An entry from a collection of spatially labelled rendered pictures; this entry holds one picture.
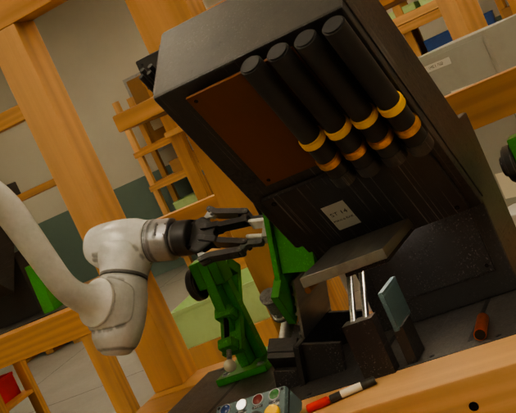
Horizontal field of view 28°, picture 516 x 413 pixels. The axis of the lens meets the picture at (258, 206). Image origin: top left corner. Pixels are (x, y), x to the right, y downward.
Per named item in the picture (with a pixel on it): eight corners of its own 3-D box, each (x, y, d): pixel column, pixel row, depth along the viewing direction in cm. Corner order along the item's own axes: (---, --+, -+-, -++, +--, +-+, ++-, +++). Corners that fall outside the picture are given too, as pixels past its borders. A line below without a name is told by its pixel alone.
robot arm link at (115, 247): (165, 225, 222) (160, 283, 217) (104, 231, 228) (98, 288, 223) (141, 209, 212) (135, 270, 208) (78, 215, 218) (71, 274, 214)
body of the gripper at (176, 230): (165, 247, 208) (205, 244, 204) (171, 211, 212) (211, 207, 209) (180, 265, 214) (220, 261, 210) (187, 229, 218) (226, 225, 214)
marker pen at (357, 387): (376, 382, 179) (373, 374, 179) (377, 385, 177) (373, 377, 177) (309, 411, 180) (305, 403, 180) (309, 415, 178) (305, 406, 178)
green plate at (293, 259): (318, 298, 193) (298, 190, 189) (278, 300, 196) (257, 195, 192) (336, 279, 203) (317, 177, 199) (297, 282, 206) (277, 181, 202)
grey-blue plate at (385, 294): (417, 363, 179) (384, 291, 178) (406, 366, 180) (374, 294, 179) (427, 343, 188) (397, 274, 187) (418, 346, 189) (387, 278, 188)
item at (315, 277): (390, 265, 167) (382, 247, 167) (305, 295, 174) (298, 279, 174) (436, 206, 202) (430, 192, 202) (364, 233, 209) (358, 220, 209)
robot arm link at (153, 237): (146, 211, 214) (171, 208, 212) (165, 232, 221) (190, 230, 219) (138, 249, 209) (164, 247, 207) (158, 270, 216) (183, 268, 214)
